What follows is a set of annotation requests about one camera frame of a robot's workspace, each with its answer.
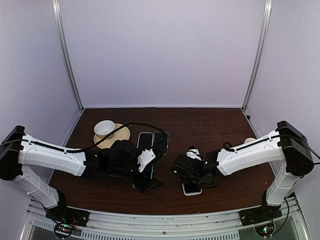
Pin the dark phone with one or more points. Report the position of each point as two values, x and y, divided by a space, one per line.
161 141

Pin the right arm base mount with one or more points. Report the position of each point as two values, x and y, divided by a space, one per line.
262 217

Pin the white small bowl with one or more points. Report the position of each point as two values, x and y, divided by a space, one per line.
104 127

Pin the left aluminium frame post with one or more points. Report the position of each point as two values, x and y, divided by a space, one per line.
65 53

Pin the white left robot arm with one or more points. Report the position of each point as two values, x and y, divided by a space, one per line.
19 151

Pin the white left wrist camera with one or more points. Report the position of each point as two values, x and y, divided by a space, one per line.
146 157

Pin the aluminium front rail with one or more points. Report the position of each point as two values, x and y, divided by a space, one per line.
223 225

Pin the black-screen phone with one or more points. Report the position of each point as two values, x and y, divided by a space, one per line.
145 140

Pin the cream ribbed mug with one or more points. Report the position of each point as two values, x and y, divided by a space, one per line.
249 140

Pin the light blue phone case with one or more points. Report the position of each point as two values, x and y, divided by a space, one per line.
141 180

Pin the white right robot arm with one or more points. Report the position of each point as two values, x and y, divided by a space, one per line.
285 144

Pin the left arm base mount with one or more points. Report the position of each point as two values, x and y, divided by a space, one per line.
66 220

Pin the aluminium frame post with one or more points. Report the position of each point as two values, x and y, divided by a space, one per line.
65 53
264 30

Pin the pink phone case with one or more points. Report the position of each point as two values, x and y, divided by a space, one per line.
145 140

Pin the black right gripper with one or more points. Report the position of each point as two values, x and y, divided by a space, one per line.
184 181

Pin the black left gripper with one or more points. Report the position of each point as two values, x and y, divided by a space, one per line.
155 182

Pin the right aluminium frame post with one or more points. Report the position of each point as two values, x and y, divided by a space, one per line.
264 30

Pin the clear magsafe phone case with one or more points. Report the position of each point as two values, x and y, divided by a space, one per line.
167 145

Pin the cream case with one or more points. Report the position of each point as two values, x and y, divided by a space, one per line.
192 193

